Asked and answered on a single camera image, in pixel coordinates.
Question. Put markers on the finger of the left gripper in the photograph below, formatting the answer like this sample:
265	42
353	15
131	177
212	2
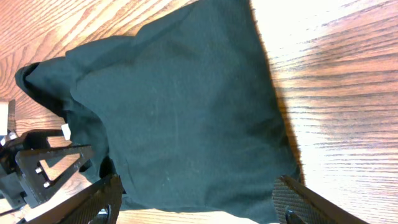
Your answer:
53	168

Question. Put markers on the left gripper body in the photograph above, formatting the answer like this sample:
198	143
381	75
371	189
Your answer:
11	188

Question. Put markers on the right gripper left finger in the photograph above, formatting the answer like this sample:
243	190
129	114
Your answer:
98	203

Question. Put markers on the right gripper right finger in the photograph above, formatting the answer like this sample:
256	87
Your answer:
296	204

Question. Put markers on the black t-shirt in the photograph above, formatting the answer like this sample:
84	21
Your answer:
184	111

